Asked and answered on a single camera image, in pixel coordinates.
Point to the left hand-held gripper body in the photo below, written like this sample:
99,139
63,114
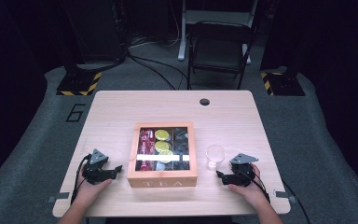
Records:
97,157

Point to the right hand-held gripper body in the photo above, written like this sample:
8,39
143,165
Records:
242,159

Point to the clear plastic cup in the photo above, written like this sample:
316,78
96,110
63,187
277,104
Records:
215,155

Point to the wooden tea box glass lid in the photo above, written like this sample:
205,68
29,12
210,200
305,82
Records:
163,179

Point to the person's left hand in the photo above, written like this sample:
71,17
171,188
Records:
90,191

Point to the person's right hand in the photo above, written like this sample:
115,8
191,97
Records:
251,193

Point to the bundle of red tea packets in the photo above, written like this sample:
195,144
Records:
146,146

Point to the grey tea packet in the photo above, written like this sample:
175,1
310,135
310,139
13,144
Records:
159,165

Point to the grey tape strip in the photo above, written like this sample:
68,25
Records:
59,197
282,194

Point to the round yellow tea packet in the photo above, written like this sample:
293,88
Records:
166,155
161,146
162,134

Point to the pile of black tea packets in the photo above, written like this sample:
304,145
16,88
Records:
181,141

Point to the grey floor mat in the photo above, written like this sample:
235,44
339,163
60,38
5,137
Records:
295,140

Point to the black yellow striped stand base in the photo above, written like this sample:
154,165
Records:
284,84
77,84

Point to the black folding chair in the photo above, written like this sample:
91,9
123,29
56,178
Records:
219,46

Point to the white desk frame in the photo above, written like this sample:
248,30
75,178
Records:
182,37

